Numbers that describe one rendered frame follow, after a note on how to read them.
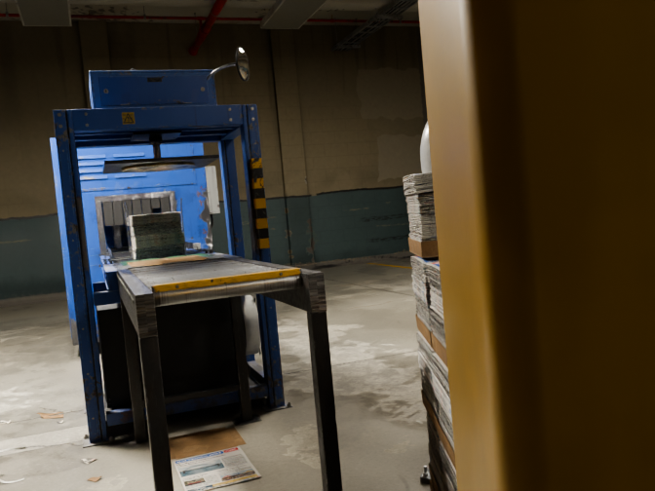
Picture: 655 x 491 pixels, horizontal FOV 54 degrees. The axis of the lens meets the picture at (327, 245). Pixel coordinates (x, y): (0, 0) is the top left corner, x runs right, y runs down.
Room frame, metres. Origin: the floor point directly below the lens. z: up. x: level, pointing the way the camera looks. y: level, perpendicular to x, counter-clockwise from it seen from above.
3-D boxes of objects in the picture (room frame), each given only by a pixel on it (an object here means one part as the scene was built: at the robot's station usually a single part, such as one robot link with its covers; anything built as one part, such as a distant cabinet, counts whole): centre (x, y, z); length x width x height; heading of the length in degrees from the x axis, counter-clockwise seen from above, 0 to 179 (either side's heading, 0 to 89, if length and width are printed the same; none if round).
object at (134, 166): (3.44, 0.85, 1.30); 0.55 x 0.55 x 0.03; 20
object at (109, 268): (3.44, 0.85, 0.75); 0.70 x 0.65 x 0.10; 20
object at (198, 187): (6.01, 1.73, 1.04); 1.51 x 1.30 x 2.07; 20
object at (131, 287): (2.40, 0.74, 0.74); 1.34 x 0.05 x 0.12; 20
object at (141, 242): (3.98, 1.04, 0.93); 0.38 x 0.30 x 0.26; 20
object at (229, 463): (2.52, 0.52, 0.00); 0.37 x 0.29 x 0.01; 20
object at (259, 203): (3.25, 0.32, 1.05); 0.05 x 0.05 x 0.45; 20
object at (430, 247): (1.83, -0.32, 0.86); 0.29 x 0.16 x 0.04; 179
